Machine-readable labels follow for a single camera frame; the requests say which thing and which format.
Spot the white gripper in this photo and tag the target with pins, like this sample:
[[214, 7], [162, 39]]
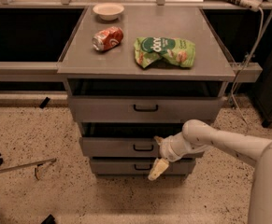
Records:
[[165, 149]]

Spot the grey drawer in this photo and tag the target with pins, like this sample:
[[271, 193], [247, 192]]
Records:
[[135, 101], [124, 140], [137, 166]]

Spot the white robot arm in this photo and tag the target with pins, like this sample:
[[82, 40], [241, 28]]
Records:
[[196, 136]]

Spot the grey bottom drawer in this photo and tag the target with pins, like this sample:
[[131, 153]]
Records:
[[137, 166]]

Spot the grey drawer cabinet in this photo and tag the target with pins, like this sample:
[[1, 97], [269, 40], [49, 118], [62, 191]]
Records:
[[83, 61]]

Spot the grey top drawer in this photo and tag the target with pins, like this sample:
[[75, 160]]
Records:
[[135, 101]]

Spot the green chip bag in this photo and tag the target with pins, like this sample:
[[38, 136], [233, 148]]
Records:
[[175, 51]]

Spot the metal rod on floor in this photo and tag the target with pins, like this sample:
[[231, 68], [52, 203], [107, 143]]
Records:
[[26, 165]]

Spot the black clip on floor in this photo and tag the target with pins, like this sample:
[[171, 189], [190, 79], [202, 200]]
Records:
[[44, 103]]

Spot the orange soda can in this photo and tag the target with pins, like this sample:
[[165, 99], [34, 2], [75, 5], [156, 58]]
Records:
[[107, 39]]

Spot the white ceramic bowl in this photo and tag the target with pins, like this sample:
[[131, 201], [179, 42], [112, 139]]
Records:
[[108, 11]]

